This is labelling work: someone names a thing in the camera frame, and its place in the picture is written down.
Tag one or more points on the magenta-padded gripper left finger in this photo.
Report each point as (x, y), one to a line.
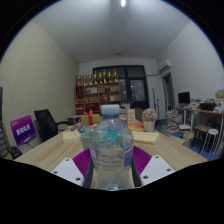
(68, 170)

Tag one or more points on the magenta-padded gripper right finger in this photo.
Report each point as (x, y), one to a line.
(155, 170)

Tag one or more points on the clear plastic water bottle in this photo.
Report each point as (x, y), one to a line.
(111, 150)

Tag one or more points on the pale yellow notebook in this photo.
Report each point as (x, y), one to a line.
(71, 136)

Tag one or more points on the beige notebook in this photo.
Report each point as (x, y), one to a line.
(145, 137)

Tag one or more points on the blue colourful magazine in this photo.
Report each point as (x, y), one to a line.
(77, 128)

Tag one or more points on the orange book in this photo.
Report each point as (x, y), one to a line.
(136, 126)

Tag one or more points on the black office chair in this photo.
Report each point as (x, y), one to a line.
(45, 125)

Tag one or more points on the pink flowers in white pot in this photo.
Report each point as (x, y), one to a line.
(149, 116)

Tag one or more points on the stack of books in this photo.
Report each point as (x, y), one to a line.
(173, 119)

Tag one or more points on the yellow gift box red ribbon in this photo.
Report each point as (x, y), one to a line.
(90, 120)

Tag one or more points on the grey armchair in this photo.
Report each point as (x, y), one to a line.
(139, 114)

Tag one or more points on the orange standing card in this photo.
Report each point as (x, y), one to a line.
(130, 116)

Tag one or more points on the purple sign board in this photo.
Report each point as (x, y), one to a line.
(22, 130)

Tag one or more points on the brown wooden stool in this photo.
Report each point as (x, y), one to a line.
(201, 128)

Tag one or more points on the black tripod stand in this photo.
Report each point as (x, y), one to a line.
(155, 103)

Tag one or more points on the white round stool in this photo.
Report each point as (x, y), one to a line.
(210, 132)

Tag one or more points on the striped grey chair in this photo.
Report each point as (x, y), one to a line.
(4, 140)

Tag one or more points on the long wooden side desk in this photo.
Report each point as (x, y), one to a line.
(206, 112)

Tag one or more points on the black computer monitor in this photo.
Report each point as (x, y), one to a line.
(183, 97)

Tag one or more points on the wooden shelf unit with trophies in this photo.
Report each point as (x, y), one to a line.
(96, 95)

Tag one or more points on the black framed glass door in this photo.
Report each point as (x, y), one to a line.
(136, 88)

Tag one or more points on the long ceiling light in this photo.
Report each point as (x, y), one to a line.
(123, 3)

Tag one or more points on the white wall air conditioner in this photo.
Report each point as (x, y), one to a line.
(164, 66)

